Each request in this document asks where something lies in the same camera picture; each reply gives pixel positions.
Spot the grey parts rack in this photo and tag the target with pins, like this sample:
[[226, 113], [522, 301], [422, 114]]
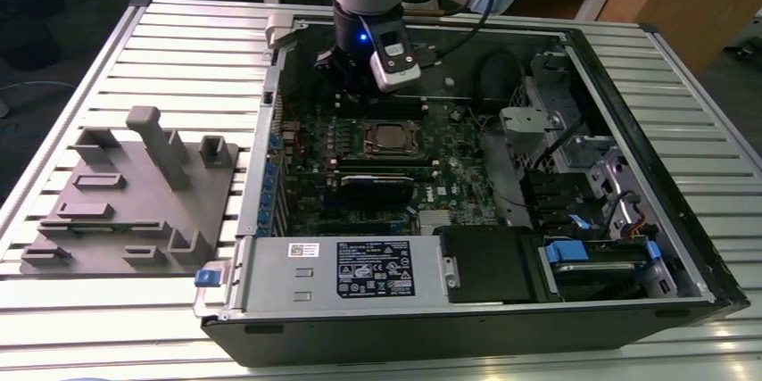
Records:
[[136, 220]]

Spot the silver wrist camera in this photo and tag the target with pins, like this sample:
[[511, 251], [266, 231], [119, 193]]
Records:
[[395, 80]]

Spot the green RAM stick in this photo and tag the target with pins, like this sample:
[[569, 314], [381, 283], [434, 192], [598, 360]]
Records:
[[387, 169]]

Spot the blue plastic latch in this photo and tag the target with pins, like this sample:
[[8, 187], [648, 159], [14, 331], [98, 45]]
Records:
[[207, 278]]

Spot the silver metal drive bracket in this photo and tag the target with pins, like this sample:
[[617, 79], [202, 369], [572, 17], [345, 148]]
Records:
[[523, 124]]

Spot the CPU socket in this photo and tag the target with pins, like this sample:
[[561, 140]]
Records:
[[390, 153]]

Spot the black PC case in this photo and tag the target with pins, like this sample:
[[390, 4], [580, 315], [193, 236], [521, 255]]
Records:
[[417, 345]]

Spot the silver power supply unit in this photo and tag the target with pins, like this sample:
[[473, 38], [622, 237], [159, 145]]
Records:
[[279, 278]]

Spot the black graphics card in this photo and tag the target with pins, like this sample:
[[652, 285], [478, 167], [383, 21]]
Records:
[[381, 191]]

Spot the silver chipset heat sink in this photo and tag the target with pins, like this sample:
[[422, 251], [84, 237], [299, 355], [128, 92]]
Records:
[[437, 221]]

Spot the green motherboard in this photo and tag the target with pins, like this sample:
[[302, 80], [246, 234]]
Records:
[[470, 176]]

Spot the hard disk in blue carrier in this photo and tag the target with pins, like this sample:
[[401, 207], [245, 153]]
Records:
[[566, 250]]

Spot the silver CPU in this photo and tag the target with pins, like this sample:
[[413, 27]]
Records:
[[391, 135]]

